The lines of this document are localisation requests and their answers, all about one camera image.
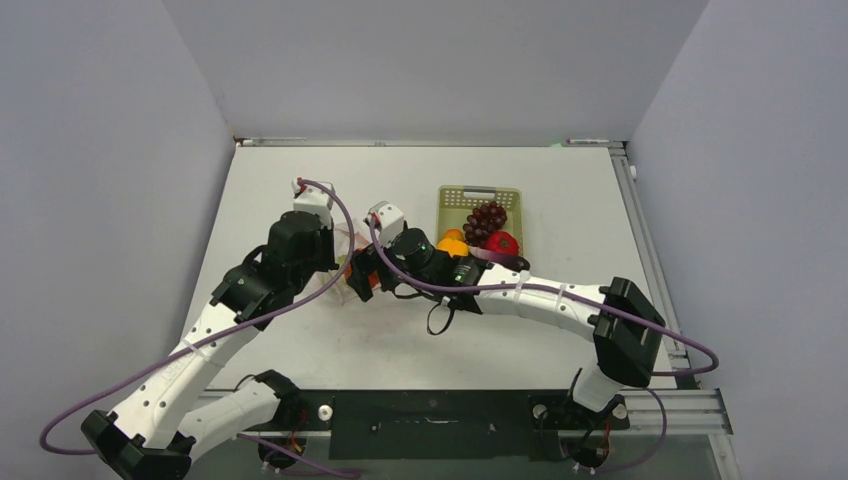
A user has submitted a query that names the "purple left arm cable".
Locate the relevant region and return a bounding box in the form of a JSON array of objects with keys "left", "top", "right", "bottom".
[{"left": 38, "top": 177, "right": 357, "bottom": 457}]

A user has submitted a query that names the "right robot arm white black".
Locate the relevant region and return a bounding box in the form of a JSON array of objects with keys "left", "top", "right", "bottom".
[{"left": 346, "top": 228, "right": 666, "bottom": 428}]

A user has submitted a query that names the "red tomato toy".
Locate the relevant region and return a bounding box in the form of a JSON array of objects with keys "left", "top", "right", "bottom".
[{"left": 484, "top": 230, "right": 520, "bottom": 256}]

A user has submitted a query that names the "dark red grapes toy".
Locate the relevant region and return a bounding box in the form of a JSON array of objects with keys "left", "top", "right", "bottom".
[{"left": 462, "top": 201, "right": 507, "bottom": 247}]

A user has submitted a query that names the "orange pumpkin toy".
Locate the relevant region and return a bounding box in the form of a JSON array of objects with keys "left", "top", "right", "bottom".
[{"left": 344, "top": 249, "right": 382, "bottom": 295}]

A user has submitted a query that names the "small orange fruit toy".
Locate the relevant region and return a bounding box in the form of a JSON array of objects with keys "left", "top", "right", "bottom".
[{"left": 443, "top": 229, "right": 465, "bottom": 241}]

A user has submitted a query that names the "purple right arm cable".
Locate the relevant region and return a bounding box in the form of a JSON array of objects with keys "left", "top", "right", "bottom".
[{"left": 367, "top": 218, "right": 720, "bottom": 379}]

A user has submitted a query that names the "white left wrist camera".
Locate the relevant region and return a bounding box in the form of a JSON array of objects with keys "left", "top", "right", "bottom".
[{"left": 291, "top": 178, "right": 335, "bottom": 229}]

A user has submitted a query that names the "yellow bell pepper toy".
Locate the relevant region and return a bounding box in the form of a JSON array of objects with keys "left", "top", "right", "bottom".
[{"left": 436, "top": 237, "right": 470, "bottom": 257}]

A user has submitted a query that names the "clear zip top bag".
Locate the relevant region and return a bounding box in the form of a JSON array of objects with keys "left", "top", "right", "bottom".
[{"left": 317, "top": 221, "right": 382, "bottom": 309}]

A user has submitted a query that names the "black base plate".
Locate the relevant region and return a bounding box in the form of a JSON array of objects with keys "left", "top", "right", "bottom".
[{"left": 254, "top": 390, "right": 630, "bottom": 460}]

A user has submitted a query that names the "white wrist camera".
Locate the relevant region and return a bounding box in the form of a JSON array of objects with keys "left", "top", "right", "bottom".
[
  {"left": 291, "top": 178, "right": 335, "bottom": 229},
  {"left": 366, "top": 201, "right": 407, "bottom": 247}
]

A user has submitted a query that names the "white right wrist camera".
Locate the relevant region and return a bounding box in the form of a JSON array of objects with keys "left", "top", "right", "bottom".
[{"left": 366, "top": 201, "right": 407, "bottom": 247}]

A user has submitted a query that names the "beige plastic basket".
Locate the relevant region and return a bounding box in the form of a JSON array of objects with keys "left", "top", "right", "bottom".
[{"left": 435, "top": 185, "right": 524, "bottom": 254}]

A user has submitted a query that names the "purple eggplant toy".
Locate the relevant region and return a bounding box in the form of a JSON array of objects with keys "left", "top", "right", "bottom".
[{"left": 469, "top": 246, "right": 530, "bottom": 271}]

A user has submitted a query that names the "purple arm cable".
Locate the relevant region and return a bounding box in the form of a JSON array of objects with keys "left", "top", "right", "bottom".
[
  {"left": 38, "top": 177, "right": 357, "bottom": 457},
  {"left": 367, "top": 218, "right": 720, "bottom": 379}
]

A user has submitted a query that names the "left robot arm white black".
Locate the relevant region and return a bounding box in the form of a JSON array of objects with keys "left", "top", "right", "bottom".
[{"left": 81, "top": 210, "right": 337, "bottom": 479}]

